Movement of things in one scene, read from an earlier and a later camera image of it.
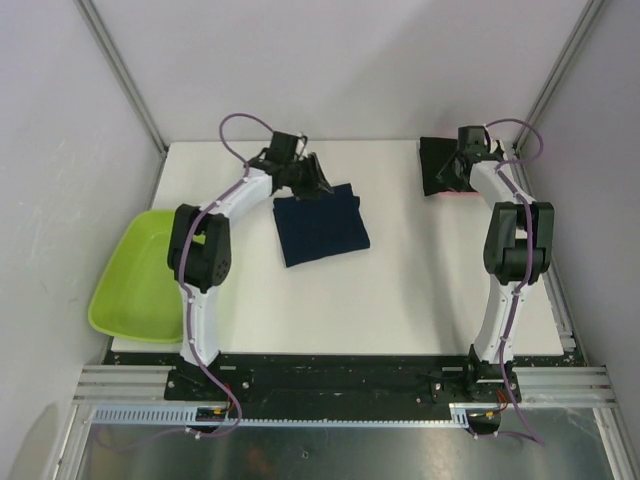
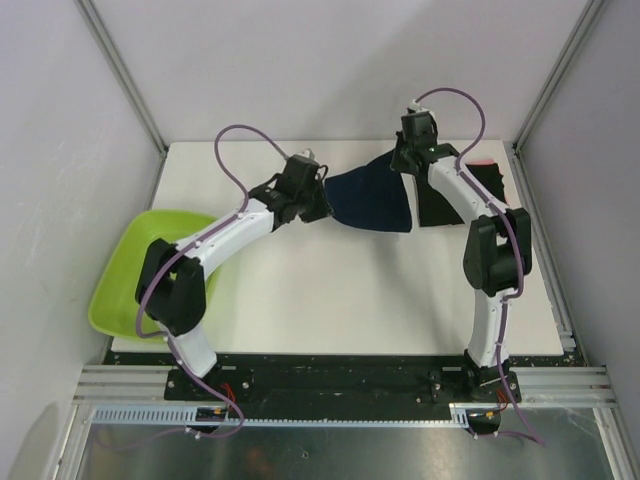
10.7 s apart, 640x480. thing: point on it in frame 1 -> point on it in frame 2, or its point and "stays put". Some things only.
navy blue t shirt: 312,229 -> 372,196
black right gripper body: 451,168 -> 402,159
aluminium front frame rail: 535,386 stays put
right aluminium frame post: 558,73 stays put
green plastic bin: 138,297 stays put
